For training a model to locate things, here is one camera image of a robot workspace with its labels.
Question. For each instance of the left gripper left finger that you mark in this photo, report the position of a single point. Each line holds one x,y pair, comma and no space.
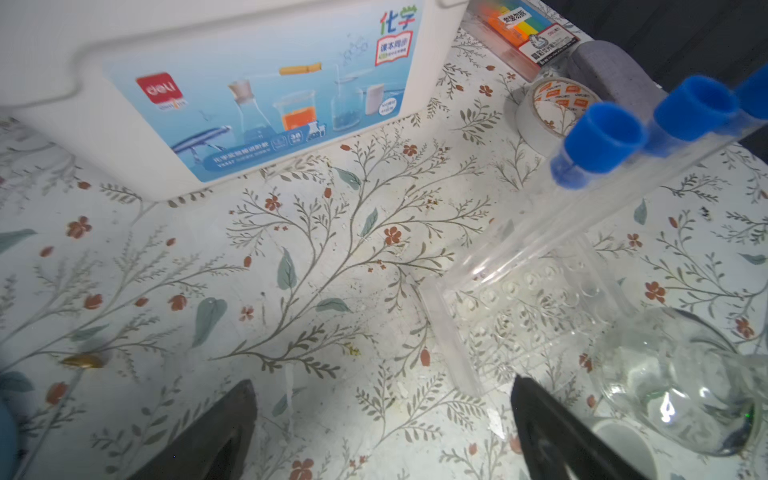
215,446

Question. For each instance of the clear glass conical flask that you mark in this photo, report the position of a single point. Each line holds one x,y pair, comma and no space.
674,373

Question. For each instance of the clear plastic test tube rack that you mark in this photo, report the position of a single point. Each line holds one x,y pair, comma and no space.
494,320

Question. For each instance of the colourful marker pack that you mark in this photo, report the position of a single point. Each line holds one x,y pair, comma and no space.
520,35

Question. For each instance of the white plastic storage bin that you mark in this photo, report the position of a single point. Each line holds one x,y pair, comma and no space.
168,97

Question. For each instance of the small white crucible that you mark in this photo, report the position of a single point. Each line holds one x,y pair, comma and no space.
628,443

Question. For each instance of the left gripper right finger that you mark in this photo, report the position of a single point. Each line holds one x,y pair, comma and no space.
557,445

